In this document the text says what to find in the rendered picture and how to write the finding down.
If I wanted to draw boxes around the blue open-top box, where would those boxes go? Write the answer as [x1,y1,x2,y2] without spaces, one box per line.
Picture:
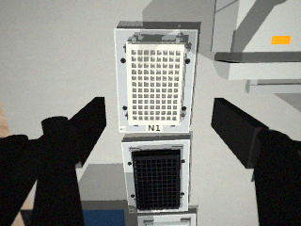
[83,209,125,226]

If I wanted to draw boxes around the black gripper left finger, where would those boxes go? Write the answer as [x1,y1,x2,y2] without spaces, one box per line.
[0,97,106,226]

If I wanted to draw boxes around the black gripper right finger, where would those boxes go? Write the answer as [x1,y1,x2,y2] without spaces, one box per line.
[211,98,301,226]

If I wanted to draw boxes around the white well plate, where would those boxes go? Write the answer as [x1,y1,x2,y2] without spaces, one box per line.
[126,41,186,125]

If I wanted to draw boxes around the black multi-well plate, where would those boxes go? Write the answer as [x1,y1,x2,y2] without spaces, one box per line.
[132,149,181,211]

